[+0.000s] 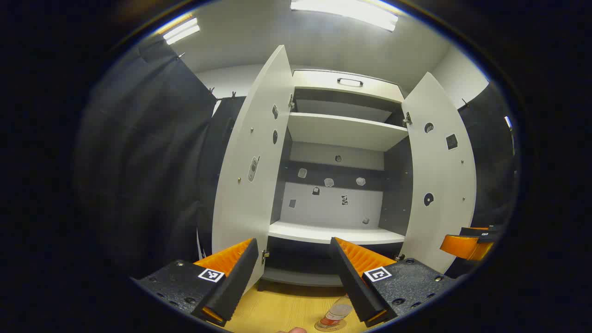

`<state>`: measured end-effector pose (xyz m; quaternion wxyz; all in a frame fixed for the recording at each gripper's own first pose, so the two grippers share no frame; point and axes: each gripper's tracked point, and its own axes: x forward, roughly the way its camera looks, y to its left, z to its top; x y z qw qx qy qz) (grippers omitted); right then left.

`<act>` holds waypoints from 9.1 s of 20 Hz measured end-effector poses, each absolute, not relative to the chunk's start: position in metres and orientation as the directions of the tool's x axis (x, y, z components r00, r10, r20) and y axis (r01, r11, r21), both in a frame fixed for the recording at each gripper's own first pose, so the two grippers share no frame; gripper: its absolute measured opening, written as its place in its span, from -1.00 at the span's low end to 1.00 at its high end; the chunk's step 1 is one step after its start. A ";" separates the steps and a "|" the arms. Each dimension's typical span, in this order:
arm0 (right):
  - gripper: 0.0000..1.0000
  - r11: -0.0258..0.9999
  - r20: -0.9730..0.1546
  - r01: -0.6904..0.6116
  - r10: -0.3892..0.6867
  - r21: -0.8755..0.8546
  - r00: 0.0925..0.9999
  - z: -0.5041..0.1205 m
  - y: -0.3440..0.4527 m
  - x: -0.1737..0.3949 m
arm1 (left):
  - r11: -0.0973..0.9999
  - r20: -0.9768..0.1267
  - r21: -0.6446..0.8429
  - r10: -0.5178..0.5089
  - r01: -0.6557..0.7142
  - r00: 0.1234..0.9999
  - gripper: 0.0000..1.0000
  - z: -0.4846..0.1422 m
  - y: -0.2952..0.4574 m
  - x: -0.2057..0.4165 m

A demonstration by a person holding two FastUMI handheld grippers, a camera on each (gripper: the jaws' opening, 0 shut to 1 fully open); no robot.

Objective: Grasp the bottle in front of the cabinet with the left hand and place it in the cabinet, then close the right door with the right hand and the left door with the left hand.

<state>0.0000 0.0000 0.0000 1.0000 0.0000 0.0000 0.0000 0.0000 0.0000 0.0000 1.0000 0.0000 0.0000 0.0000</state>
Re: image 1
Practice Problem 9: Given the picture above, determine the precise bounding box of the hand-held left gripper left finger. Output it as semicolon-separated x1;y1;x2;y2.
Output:
131;238;259;327

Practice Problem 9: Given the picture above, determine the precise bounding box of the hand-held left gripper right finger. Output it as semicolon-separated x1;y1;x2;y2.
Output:
329;237;458;328

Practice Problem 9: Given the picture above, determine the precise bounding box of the clear plastic water bottle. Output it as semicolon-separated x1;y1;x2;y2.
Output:
315;296;354;332

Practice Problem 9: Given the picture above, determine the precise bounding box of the white cabinet door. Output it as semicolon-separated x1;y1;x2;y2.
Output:
401;72;477;274
212;45;295;292

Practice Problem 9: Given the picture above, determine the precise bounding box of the black backdrop cloth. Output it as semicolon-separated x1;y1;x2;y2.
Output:
456;83;518;278
76;35;248;278

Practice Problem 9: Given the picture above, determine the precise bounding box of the white cabinet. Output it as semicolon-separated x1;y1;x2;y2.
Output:
264;69;414;287

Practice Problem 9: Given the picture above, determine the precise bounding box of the long ceiling light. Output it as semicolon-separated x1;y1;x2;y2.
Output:
162;18;201;45
290;0;399;32

